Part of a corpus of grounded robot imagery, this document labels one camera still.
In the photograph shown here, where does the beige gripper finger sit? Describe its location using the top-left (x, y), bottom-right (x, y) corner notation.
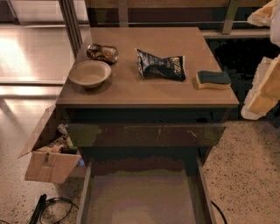
top-left (241, 55), bottom-right (280, 120)
top-left (247, 0), bottom-right (277, 26)

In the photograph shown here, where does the blue chip bag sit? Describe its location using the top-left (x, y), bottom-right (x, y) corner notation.
top-left (136, 49), bottom-right (186, 81)

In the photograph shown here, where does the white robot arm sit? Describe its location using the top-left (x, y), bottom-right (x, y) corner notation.
top-left (241, 0), bottom-right (280, 120)

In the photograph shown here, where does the wooden drawer cabinet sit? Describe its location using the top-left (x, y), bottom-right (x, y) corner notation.
top-left (55, 26), bottom-right (241, 224)

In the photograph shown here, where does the open middle drawer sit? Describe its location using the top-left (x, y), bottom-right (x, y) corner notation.
top-left (75, 159), bottom-right (217, 224)

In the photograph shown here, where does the blue and yellow sponge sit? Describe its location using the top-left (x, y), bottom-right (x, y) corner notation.
top-left (196, 71), bottom-right (231, 90)

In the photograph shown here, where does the crushed metal can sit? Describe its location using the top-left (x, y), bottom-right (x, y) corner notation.
top-left (87, 44), bottom-right (118, 64)

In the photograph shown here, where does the beige ceramic bowl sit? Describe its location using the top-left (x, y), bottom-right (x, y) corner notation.
top-left (68, 60), bottom-right (111, 88)

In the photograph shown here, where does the open cardboard box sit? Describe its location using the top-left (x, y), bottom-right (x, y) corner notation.
top-left (18, 105), bottom-right (81, 184)

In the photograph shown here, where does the black device on floor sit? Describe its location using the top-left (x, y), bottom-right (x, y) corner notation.
top-left (28, 193), bottom-right (46, 224)

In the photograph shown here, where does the black cable right floor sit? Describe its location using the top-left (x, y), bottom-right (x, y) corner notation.
top-left (210, 200), bottom-right (228, 224)

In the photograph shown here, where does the metal window frame post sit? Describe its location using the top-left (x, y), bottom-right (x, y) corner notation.
top-left (58, 0), bottom-right (82, 58)

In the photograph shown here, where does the black cable on floor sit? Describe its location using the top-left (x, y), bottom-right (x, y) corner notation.
top-left (38, 197), bottom-right (80, 224)

